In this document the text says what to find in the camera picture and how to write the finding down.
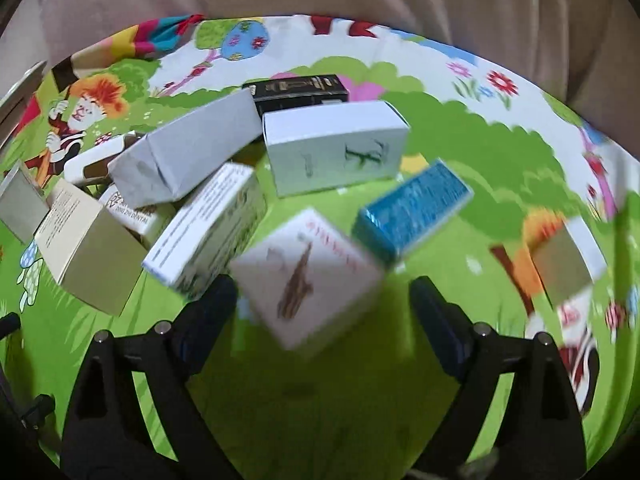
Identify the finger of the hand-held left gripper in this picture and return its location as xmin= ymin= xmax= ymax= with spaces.
xmin=0 ymin=312 xmax=56 ymax=428

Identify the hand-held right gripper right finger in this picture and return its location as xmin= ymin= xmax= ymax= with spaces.
xmin=409 ymin=276 xmax=588 ymax=480

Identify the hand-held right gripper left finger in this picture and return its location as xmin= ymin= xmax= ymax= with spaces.
xmin=60 ymin=274 xmax=241 ymax=480

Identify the white box with brown print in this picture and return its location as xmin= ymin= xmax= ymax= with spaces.
xmin=227 ymin=207 xmax=386 ymax=353

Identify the blue box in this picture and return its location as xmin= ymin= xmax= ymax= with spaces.
xmin=351 ymin=159 xmax=475 ymax=266

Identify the white and gold box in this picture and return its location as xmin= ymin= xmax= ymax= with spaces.
xmin=64 ymin=130 xmax=146 ymax=186

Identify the white box with fine text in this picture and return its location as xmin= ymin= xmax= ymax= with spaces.
xmin=141 ymin=162 xmax=268 ymax=301

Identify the small white printed box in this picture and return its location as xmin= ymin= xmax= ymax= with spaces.
xmin=97 ymin=182 xmax=176 ymax=248

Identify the beige box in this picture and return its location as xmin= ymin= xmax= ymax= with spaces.
xmin=34 ymin=179 xmax=148 ymax=317
xmin=530 ymin=225 xmax=608 ymax=306

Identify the cartoon printed blanket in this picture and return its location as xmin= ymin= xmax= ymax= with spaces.
xmin=0 ymin=12 xmax=640 ymax=480

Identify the long grey-white box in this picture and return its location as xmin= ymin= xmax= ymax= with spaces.
xmin=107 ymin=89 xmax=264 ymax=208

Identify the white box with green logo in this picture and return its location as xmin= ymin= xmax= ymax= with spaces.
xmin=262 ymin=100 xmax=411 ymax=198

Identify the grey box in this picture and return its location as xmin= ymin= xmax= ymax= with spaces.
xmin=0 ymin=162 xmax=50 ymax=243

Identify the black box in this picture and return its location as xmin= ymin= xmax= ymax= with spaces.
xmin=242 ymin=74 xmax=350 ymax=118

